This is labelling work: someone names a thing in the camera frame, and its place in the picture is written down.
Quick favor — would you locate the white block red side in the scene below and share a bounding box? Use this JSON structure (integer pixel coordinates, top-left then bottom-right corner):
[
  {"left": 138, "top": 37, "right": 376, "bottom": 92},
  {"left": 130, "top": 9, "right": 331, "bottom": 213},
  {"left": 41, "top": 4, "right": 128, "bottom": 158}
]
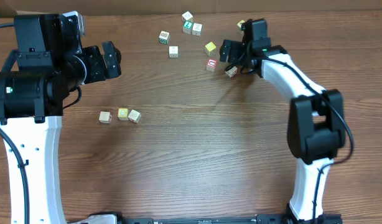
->
[{"left": 99, "top": 111, "right": 112, "bottom": 124}]

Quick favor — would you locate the yellow block letter G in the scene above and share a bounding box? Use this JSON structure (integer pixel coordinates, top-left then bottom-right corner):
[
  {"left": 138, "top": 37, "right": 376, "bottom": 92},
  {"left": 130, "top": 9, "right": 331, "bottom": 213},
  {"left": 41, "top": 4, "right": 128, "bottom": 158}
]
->
[{"left": 118, "top": 108, "right": 129, "bottom": 121}]

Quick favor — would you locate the white block teal side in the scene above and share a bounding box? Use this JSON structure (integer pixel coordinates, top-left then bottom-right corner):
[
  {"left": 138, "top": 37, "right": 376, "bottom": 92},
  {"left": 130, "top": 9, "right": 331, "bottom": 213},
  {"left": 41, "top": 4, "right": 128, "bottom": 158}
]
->
[{"left": 128, "top": 110, "right": 141, "bottom": 124}]

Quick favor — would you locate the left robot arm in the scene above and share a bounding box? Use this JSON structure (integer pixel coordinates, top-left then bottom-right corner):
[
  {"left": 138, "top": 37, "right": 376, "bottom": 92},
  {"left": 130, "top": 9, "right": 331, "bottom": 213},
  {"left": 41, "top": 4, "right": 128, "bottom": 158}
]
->
[{"left": 0, "top": 42, "right": 121, "bottom": 223}]

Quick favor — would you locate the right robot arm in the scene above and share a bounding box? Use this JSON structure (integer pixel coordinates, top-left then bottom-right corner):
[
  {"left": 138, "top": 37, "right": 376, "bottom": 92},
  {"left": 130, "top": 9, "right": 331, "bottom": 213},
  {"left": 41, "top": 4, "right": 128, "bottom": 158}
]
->
[{"left": 220, "top": 39, "right": 352, "bottom": 223}]

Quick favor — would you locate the yellow top center block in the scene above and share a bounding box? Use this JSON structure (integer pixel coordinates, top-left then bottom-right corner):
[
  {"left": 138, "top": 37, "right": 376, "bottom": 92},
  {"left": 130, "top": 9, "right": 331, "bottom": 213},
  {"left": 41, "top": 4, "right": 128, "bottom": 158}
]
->
[{"left": 205, "top": 42, "right": 217, "bottom": 56}]

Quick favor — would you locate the yellow block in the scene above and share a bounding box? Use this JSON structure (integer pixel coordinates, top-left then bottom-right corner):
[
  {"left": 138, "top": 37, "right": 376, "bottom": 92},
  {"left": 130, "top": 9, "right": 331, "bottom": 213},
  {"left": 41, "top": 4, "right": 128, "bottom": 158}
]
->
[
  {"left": 205, "top": 42, "right": 217, "bottom": 56},
  {"left": 237, "top": 20, "right": 245, "bottom": 32}
]

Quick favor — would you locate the white block red edge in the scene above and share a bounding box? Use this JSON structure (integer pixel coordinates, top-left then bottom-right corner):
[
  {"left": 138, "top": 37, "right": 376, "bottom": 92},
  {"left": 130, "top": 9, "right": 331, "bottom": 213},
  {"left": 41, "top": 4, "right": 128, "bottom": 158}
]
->
[{"left": 225, "top": 65, "right": 238, "bottom": 77}]

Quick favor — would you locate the red letter wooden block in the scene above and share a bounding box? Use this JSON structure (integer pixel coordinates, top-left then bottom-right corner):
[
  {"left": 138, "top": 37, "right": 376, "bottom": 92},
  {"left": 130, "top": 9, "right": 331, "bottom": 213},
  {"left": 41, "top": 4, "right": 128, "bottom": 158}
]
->
[{"left": 206, "top": 58, "right": 218, "bottom": 72}]

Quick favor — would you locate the yellow top far block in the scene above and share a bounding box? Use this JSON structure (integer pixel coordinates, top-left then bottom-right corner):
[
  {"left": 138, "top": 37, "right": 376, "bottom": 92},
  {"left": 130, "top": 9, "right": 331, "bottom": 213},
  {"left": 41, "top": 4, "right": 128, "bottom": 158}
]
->
[{"left": 237, "top": 20, "right": 245, "bottom": 32}]

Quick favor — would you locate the white block beside green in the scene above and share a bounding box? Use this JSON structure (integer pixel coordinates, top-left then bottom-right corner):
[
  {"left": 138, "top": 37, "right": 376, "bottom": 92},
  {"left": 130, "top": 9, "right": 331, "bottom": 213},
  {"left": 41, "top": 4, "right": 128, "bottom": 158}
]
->
[{"left": 192, "top": 23, "right": 202, "bottom": 36}]

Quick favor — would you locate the green letter wooden block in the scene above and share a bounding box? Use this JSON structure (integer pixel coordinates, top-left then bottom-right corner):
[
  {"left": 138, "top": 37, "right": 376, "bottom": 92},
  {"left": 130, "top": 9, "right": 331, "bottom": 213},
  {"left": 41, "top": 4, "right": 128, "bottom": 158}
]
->
[{"left": 182, "top": 21, "right": 193, "bottom": 34}]

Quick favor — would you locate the top white wooden block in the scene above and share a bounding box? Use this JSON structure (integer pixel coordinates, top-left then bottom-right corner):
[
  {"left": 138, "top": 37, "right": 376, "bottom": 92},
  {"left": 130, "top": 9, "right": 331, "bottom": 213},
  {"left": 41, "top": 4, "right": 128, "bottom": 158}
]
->
[{"left": 182, "top": 11, "right": 193, "bottom": 22}]

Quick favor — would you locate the plain white wooden block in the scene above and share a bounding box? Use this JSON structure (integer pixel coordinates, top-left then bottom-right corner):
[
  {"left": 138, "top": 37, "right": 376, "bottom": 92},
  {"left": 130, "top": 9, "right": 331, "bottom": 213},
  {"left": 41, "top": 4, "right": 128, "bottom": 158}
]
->
[{"left": 169, "top": 46, "right": 179, "bottom": 58}]

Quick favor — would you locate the green sided picture block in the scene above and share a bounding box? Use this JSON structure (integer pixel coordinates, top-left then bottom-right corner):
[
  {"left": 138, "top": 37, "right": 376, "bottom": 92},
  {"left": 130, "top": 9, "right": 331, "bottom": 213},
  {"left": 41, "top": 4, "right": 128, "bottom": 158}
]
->
[{"left": 159, "top": 30, "right": 170, "bottom": 44}]

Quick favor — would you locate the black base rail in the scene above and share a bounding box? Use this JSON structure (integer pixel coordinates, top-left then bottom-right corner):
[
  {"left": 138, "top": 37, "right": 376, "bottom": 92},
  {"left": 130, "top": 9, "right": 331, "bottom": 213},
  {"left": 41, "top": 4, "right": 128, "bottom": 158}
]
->
[{"left": 71, "top": 211, "right": 343, "bottom": 224}]

